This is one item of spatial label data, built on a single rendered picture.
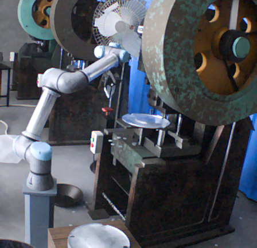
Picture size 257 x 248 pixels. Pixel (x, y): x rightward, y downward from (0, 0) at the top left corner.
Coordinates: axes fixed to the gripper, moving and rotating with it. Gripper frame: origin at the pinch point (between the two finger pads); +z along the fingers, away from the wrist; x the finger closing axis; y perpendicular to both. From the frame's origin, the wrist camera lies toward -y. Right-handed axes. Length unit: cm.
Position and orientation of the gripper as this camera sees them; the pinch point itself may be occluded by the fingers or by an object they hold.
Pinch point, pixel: (109, 96)
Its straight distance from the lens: 225.6
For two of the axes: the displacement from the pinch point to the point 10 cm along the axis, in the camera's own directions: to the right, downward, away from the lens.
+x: -8.8, 0.3, -4.7
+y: -4.5, -3.3, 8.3
